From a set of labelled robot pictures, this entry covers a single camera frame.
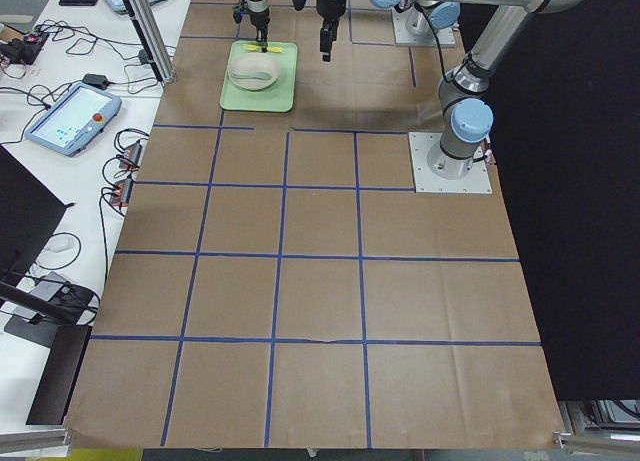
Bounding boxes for white computer mouse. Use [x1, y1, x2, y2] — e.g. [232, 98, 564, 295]
[44, 232, 75, 253]

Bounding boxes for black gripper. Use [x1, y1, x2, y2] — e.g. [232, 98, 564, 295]
[292, 0, 347, 62]
[233, 0, 270, 53]

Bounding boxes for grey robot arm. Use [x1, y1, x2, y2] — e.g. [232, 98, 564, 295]
[233, 0, 460, 62]
[369, 0, 582, 180]

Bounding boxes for brown paper table cover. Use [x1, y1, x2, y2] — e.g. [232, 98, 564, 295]
[65, 0, 562, 449]

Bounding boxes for black power strip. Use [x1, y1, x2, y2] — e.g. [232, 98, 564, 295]
[1, 31, 49, 65]

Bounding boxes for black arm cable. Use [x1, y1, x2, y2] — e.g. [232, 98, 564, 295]
[414, 3, 474, 85]

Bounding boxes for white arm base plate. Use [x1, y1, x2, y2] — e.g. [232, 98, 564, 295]
[408, 132, 493, 195]

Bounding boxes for black monitor screen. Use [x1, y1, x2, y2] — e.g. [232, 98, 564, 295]
[0, 147, 67, 286]

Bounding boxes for grey usb hub left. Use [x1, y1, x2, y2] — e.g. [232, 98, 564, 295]
[119, 141, 143, 171]

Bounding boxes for grey docking box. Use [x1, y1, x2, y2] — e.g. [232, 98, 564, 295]
[1, 273, 77, 325]

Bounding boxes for aluminium frame post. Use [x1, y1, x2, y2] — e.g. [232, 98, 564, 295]
[122, 0, 176, 84]

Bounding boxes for black monitor stand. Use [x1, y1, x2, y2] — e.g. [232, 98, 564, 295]
[3, 273, 101, 426]

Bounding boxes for grey usb hub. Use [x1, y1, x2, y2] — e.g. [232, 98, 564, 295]
[110, 177, 134, 208]
[119, 141, 143, 171]

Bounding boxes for light green plastic tray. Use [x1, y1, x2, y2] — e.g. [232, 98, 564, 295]
[219, 41, 298, 113]

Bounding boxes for cream round plate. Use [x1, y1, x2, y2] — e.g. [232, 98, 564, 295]
[227, 53, 282, 91]

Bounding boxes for grey usb hub right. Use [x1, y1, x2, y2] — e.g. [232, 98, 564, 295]
[110, 177, 134, 208]

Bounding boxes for yellow plastic fork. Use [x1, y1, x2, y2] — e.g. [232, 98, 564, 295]
[241, 43, 284, 54]

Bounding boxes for black smartphone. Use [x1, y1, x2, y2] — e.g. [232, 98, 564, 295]
[58, 0, 98, 7]

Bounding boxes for black curtain panel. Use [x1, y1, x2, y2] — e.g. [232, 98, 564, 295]
[485, 0, 639, 400]

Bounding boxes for black power adapter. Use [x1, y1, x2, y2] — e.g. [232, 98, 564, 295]
[82, 73, 110, 90]

